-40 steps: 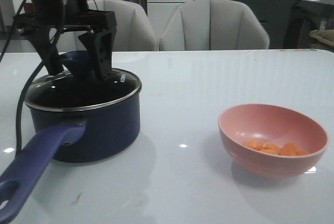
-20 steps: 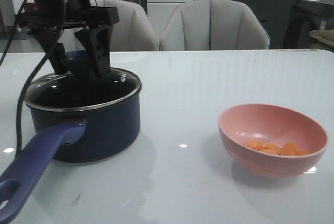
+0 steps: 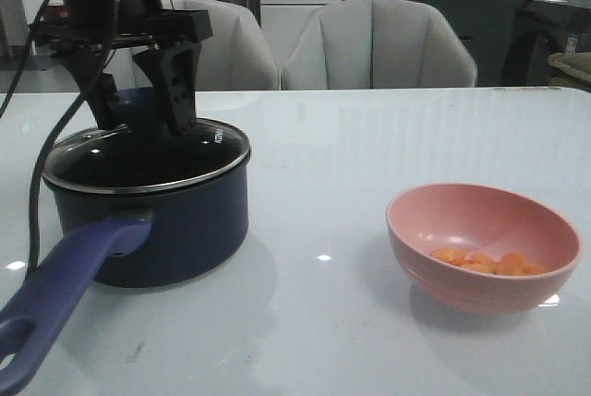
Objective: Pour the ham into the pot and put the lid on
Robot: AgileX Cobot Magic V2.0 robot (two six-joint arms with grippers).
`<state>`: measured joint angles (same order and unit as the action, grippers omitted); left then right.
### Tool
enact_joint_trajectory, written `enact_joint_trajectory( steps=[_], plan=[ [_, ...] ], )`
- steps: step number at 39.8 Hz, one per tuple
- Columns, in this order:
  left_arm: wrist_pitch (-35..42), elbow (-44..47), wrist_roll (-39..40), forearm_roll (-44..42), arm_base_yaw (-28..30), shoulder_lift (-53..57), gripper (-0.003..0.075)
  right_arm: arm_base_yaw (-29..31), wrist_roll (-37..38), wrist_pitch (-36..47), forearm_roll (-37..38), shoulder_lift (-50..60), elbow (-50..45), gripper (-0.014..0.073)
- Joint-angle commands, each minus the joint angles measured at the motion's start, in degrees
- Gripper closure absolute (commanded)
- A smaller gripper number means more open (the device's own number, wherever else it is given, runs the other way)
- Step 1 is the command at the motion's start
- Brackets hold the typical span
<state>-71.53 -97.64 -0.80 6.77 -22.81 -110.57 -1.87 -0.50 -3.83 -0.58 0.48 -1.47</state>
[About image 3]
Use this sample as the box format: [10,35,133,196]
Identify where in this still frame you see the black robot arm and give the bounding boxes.
[30,0,212,136]

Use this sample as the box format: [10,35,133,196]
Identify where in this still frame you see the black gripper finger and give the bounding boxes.
[133,42,201,136]
[62,47,120,128]

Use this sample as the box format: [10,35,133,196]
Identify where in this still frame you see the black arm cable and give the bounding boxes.
[0,0,121,277]

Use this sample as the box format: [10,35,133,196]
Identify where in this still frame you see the right grey upholstered chair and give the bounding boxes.
[282,0,477,90]

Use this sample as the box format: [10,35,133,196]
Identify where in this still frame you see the glass pot lid purple knob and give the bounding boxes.
[42,86,251,197]

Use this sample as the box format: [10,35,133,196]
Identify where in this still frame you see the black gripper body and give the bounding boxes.
[29,0,212,57]

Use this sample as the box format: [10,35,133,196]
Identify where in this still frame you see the left grey upholstered chair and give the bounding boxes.
[110,0,281,92]

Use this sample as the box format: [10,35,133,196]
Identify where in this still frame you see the orange ham slices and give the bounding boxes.
[430,247,548,276]

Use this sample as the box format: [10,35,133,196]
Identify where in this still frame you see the beige cushion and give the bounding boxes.
[548,52,591,92]

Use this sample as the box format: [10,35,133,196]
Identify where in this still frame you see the grey upholstered chair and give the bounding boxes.
[282,0,477,90]
[110,0,281,92]

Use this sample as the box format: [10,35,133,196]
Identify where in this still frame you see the pink bowl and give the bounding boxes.
[386,184,582,315]

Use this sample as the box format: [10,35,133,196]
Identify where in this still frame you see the dark blue saucepan purple handle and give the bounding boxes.
[1,161,248,395]

